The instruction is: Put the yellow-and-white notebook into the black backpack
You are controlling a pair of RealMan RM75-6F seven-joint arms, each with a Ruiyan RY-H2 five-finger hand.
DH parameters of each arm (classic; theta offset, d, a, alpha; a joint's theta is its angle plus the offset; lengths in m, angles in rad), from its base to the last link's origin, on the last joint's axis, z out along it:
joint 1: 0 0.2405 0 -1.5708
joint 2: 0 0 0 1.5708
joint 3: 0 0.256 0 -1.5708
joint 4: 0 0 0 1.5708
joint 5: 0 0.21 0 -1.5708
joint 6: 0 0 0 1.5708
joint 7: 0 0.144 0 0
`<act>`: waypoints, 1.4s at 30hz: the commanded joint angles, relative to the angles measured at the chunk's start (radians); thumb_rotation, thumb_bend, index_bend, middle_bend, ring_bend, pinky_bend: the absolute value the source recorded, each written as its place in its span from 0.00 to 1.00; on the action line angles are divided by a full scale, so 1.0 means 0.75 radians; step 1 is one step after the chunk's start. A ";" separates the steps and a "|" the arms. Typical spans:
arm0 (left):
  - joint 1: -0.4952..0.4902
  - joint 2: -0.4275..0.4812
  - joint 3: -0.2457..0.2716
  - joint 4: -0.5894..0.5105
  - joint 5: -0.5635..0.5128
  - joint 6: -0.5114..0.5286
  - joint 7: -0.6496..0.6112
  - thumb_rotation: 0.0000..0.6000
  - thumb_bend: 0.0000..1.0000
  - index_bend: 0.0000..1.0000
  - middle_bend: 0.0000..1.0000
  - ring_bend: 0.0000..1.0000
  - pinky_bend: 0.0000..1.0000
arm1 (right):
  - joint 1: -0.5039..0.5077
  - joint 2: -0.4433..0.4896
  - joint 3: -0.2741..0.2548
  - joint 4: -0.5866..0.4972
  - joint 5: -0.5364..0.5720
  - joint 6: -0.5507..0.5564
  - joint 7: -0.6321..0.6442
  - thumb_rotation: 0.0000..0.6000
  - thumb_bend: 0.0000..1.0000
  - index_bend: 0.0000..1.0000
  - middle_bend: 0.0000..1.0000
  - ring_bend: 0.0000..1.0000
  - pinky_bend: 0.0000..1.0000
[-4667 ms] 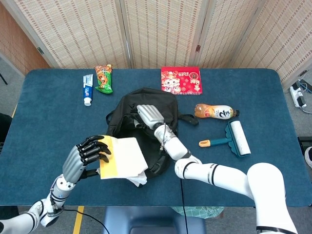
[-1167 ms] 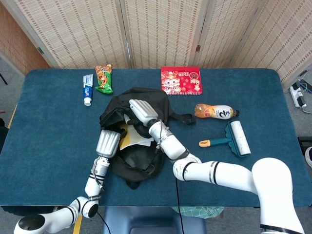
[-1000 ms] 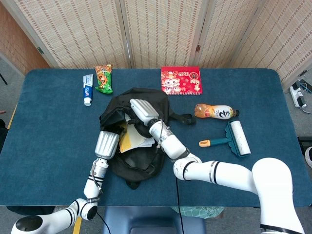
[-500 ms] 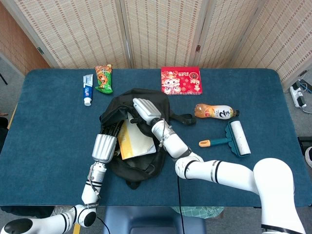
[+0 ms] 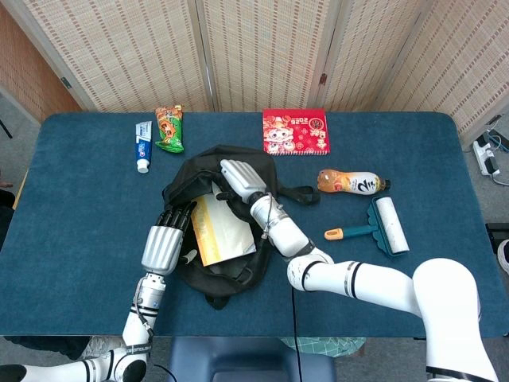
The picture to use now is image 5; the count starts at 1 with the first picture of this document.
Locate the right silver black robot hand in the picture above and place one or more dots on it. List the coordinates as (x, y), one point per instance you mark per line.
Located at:
(244, 179)

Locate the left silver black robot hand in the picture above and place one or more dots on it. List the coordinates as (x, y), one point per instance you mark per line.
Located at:
(161, 246)

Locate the black backpack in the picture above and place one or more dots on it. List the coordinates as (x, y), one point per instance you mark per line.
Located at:
(191, 171)

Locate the yellow white booklet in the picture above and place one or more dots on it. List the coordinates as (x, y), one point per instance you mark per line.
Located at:
(222, 235)

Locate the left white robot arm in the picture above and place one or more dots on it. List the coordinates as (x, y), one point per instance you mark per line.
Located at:
(139, 330)

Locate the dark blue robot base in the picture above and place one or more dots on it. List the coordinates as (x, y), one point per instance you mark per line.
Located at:
(250, 358)

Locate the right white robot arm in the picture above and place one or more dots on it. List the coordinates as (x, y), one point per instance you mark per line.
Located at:
(358, 278)

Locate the red spiral notebook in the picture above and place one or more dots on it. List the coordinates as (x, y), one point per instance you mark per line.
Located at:
(294, 131)

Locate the green snack bag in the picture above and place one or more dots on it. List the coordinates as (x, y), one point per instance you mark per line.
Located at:
(169, 131)

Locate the blue white toothpaste tube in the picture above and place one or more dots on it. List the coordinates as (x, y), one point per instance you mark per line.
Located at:
(144, 151)

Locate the orange drink bottle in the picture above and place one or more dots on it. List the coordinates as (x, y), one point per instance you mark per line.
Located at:
(358, 183)

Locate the metal screen hinge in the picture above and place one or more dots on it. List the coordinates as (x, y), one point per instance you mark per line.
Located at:
(323, 79)
(66, 83)

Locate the teal lint roller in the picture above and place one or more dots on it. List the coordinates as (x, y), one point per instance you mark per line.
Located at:
(391, 227)

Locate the person in black clothes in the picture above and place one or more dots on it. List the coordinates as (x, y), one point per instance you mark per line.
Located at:
(6, 215)

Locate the woven folding screen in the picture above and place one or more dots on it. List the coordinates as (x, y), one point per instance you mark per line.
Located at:
(119, 59)

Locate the green checked cloth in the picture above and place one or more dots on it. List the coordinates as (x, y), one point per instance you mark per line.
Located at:
(322, 345)

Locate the black stand leg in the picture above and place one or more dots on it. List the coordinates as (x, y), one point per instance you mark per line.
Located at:
(5, 128)

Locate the white power strip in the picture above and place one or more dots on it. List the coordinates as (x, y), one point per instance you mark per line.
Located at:
(483, 155)

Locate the black box on floor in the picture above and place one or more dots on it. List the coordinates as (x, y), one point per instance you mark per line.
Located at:
(497, 231)

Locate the white shoe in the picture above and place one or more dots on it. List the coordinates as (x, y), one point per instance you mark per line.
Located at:
(504, 256)

